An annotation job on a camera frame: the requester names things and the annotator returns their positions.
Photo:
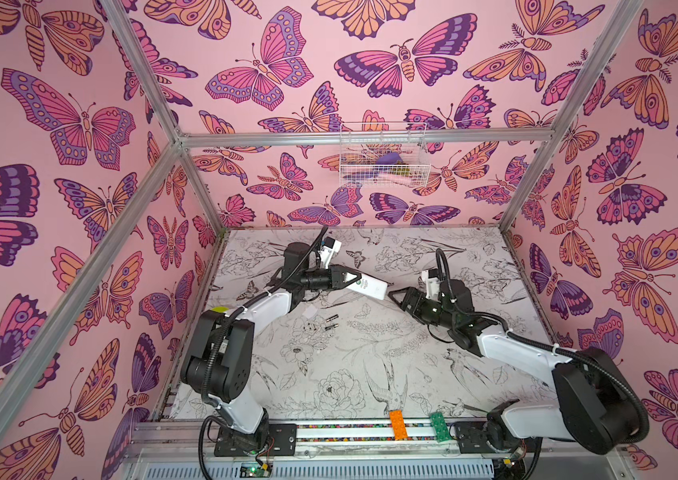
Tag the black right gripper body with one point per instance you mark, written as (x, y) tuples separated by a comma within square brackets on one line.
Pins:
[(421, 305)]

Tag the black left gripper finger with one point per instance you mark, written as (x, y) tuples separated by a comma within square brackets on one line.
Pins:
[(356, 285), (351, 275)]

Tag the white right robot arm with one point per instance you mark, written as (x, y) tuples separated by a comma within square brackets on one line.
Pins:
[(593, 405)]

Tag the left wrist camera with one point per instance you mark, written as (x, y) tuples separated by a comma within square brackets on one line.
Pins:
[(328, 250)]

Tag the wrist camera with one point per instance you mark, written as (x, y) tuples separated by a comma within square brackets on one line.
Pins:
[(431, 280), (328, 250)]

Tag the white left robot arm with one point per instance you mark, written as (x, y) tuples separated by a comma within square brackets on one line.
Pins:
[(219, 358)]

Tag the orange lego brick on rail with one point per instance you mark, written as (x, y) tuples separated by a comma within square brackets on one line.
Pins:
[(398, 425)]

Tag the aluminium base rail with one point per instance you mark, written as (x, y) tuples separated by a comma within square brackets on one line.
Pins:
[(359, 449)]

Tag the green lego brick on rail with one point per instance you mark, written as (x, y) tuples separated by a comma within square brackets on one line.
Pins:
[(440, 427)]

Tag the white battery cover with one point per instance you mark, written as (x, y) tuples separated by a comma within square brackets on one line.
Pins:
[(310, 312)]

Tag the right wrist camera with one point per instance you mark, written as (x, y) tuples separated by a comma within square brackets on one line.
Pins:
[(431, 280)]

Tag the clear wall basket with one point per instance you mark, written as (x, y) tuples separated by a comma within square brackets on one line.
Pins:
[(384, 158)]

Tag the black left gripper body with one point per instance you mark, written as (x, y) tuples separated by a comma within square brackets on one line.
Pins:
[(320, 281)]

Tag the small white remote control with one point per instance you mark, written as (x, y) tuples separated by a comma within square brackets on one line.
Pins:
[(374, 288)]

